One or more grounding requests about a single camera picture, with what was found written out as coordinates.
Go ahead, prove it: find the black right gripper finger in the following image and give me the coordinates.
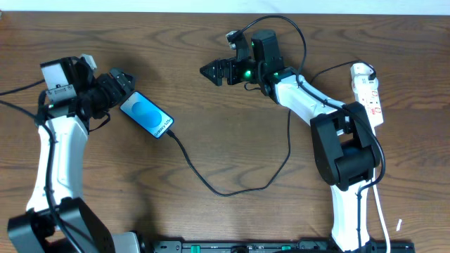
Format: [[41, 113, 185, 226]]
[[200, 59, 224, 72], [200, 68, 224, 86]]

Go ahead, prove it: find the blue Galaxy S25+ smartphone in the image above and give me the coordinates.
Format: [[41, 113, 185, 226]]
[[120, 91, 174, 139]]

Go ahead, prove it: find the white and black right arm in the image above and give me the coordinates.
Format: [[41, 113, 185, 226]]
[[200, 30, 382, 252]]

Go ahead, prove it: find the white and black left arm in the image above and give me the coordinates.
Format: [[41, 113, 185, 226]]
[[7, 54, 145, 252]]

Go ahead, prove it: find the white power strip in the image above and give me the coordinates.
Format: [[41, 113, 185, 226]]
[[350, 63, 384, 129]]

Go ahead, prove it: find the small white paper tag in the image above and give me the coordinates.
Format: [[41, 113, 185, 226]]
[[396, 219, 402, 232]]

